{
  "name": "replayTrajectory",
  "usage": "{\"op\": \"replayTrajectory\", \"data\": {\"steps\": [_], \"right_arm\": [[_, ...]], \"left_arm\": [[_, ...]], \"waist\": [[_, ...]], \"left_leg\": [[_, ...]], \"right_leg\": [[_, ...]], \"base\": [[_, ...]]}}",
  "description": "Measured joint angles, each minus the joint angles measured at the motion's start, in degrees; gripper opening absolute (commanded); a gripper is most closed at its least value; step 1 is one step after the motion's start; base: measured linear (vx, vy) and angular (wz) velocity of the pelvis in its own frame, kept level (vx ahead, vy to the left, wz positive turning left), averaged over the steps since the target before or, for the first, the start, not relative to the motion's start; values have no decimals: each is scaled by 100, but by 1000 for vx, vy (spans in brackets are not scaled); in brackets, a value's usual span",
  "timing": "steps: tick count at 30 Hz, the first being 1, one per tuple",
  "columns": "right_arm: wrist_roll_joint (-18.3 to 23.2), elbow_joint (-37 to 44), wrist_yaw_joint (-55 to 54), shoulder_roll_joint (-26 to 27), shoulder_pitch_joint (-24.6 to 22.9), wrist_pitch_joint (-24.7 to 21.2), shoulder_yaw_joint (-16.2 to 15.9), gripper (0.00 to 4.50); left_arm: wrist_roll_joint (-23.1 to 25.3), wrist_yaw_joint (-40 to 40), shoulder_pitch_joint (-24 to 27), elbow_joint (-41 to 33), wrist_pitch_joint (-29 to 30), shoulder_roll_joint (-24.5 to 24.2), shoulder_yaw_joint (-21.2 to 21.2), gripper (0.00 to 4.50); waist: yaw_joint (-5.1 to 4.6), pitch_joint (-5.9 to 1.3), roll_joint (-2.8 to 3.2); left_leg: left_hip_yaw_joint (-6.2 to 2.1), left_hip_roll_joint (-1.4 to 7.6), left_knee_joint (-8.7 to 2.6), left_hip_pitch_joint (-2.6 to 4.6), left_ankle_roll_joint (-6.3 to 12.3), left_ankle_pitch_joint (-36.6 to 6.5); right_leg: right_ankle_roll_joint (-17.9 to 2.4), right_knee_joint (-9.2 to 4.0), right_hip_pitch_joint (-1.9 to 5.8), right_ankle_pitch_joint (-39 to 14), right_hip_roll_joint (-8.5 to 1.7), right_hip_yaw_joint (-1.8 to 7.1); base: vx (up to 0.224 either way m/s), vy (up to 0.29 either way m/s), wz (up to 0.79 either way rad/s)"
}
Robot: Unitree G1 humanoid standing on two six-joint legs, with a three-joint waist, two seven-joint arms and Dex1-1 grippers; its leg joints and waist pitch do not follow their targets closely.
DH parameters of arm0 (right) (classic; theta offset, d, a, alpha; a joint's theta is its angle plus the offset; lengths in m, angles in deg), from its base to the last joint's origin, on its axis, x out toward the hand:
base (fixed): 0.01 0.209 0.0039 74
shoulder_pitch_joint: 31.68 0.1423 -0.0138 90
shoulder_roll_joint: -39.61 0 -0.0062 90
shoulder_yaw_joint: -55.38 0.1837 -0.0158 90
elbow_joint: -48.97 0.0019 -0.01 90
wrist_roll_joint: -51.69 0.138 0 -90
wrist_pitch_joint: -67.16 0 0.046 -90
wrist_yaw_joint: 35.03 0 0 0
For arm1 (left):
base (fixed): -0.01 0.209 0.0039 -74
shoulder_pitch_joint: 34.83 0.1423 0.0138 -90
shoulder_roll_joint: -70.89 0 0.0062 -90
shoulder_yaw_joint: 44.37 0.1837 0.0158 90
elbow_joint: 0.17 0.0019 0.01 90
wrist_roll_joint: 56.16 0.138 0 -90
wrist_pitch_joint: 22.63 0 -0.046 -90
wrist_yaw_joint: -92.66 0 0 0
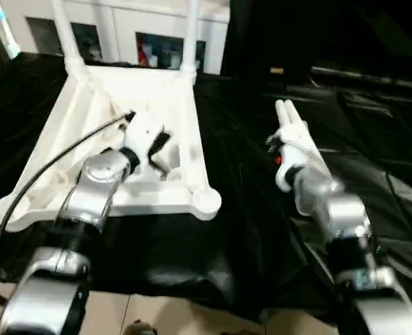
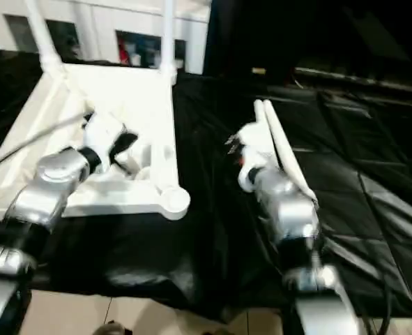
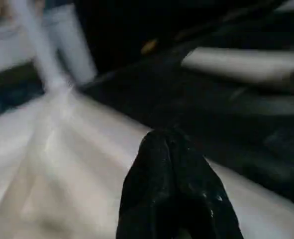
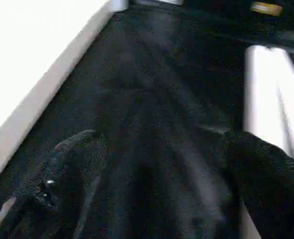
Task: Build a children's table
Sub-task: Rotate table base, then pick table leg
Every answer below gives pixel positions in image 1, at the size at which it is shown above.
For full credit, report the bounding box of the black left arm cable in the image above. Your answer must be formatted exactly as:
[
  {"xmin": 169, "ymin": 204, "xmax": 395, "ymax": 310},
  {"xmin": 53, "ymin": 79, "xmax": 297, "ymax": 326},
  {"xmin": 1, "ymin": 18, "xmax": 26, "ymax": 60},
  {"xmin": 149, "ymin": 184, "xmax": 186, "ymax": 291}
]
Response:
[{"xmin": 0, "ymin": 110, "xmax": 137, "ymax": 335}]

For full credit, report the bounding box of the white cabinet with glass doors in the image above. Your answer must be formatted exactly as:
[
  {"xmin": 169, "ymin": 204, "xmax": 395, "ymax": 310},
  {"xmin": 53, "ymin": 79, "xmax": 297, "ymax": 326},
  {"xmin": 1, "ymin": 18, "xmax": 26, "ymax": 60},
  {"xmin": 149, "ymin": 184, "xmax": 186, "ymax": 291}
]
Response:
[{"xmin": 0, "ymin": 0, "xmax": 231, "ymax": 75}]

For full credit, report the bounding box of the black mat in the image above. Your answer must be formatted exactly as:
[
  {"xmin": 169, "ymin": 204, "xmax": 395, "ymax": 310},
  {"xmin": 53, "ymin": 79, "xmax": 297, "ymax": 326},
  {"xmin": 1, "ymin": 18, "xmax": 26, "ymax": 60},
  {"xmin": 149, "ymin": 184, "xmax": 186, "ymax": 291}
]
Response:
[{"xmin": 0, "ymin": 54, "xmax": 412, "ymax": 322}]

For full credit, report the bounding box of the white plastic table top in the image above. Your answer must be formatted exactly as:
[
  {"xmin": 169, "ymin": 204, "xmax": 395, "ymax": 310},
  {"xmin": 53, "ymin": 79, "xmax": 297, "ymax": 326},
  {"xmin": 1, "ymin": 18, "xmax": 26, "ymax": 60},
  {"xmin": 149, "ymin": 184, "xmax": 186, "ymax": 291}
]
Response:
[{"xmin": 0, "ymin": 61, "xmax": 223, "ymax": 232}]

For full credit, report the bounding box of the white plastic table leg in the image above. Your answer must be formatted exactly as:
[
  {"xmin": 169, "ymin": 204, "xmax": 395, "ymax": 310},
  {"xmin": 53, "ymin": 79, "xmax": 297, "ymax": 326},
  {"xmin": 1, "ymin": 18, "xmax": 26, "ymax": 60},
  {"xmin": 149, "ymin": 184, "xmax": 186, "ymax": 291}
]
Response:
[
  {"xmin": 49, "ymin": 0, "xmax": 89, "ymax": 75},
  {"xmin": 181, "ymin": 0, "xmax": 201, "ymax": 77},
  {"xmin": 275, "ymin": 100, "xmax": 298, "ymax": 140},
  {"xmin": 284, "ymin": 100, "xmax": 332, "ymax": 179}
]

